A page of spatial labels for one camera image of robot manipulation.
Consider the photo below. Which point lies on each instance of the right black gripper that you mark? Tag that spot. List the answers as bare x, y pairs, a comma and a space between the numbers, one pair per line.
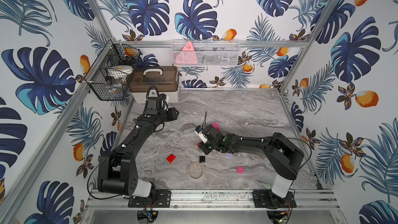
203, 149

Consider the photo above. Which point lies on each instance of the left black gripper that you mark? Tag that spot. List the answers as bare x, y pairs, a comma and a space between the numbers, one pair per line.
152, 103

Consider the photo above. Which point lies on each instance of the pink 2x2 lego brick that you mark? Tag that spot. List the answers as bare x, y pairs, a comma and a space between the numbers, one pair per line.
215, 125

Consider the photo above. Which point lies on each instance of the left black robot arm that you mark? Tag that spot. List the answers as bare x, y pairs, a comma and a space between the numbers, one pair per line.
117, 170

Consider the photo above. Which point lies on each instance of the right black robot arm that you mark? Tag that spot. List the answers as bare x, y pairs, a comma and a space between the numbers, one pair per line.
285, 157

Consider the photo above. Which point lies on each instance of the red 2x2 lego brick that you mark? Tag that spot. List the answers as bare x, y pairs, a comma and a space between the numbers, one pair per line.
171, 158

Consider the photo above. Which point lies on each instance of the brown lid storage box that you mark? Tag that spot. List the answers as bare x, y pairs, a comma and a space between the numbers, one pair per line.
164, 78

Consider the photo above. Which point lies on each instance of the tape roll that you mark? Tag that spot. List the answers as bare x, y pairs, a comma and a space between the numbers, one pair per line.
196, 170

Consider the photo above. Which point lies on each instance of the white bowl in basket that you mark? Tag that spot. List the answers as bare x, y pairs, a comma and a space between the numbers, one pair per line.
120, 71

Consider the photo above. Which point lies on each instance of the pink triangle object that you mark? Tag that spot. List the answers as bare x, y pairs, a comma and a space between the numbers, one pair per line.
187, 56

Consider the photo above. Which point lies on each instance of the black wire basket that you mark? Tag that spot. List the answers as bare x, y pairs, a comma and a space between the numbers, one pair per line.
108, 88

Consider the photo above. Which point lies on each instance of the clear wall shelf basket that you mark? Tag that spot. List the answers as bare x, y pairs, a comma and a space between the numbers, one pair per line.
219, 53

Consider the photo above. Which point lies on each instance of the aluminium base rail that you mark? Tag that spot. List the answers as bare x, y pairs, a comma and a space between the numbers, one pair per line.
226, 200

